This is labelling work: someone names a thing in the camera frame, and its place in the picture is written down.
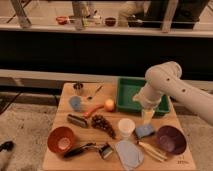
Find black handled brush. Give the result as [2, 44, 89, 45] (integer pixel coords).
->
[63, 143, 96, 158]

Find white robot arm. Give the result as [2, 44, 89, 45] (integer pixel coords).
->
[133, 61, 213, 125]

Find white plastic cup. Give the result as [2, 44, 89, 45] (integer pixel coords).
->
[118, 118, 135, 138]

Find blue plastic cup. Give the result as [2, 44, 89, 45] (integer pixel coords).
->
[69, 96, 81, 112]

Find blue sponge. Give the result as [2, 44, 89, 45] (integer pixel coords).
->
[135, 124, 155, 139]

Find green plastic tray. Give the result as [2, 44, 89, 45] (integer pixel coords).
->
[116, 77, 170, 117]

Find purple bowl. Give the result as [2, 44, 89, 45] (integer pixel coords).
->
[156, 125, 187, 155]

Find yellow peach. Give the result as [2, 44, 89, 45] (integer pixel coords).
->
[104, 99, 115, 112]

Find light blue cloth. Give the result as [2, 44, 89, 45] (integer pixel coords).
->
[115, 140, 144, 171]

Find orange carrot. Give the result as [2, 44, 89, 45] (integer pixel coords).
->
[83, 105, 104, 118]

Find bunch of dark grapes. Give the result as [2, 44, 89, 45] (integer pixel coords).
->
[91, 115, 116, 139]

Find metal spoon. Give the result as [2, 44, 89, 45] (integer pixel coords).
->
[87, 85, 103, 100]

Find wooden table board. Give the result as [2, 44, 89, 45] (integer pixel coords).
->
[42, 83, 196, 171]

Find orange bowl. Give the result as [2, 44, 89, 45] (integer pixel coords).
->
[47, 126, 76, 154]

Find dark bowl in background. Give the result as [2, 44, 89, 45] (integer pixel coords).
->
[105, 17, 116, 26]

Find red bowl in background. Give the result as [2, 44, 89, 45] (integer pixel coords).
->
[56, 16, 68, 25]

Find wooden handled utensils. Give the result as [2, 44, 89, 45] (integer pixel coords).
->
[137, 141, 167, 162]

